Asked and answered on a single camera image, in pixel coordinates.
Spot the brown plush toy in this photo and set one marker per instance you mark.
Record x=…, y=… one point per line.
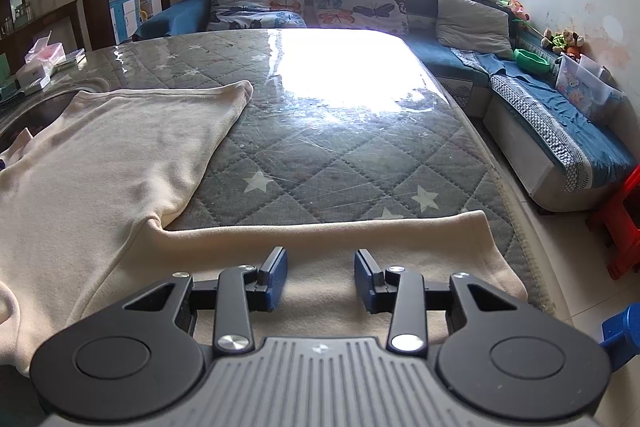
x=570, y=41

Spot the pink tissue box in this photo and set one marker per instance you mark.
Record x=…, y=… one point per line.
x=46, y=52

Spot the red plastic stool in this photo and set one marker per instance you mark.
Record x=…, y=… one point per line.
x=617, y=227

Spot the blue cabinet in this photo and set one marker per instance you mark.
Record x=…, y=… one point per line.
x=125, y=9

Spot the clear plastic storage box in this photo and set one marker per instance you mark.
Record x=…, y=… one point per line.
x=585, y=87

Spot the grey quilted star table cover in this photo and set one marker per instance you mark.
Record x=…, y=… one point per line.
x=350, y=147

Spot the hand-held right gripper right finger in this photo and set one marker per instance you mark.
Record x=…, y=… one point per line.
x=364, y=268

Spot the blue corner sofa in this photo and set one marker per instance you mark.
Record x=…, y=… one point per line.
x=500, y=107

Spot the green plastic bowl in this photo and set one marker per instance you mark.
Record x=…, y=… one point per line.
x=533, y=60

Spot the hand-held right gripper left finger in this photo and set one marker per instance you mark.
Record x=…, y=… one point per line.
x=278, y=268

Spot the cream long-sleeved shirt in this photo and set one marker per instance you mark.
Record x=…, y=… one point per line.
x=107, y=167

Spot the blue cloth sofa cover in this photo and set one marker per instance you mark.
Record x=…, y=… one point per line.
x=560, y=117

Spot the blue plastic stool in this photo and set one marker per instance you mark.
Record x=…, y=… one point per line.
x=621, y=332

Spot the grey cushion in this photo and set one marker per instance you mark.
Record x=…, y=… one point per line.
x=472, y=24

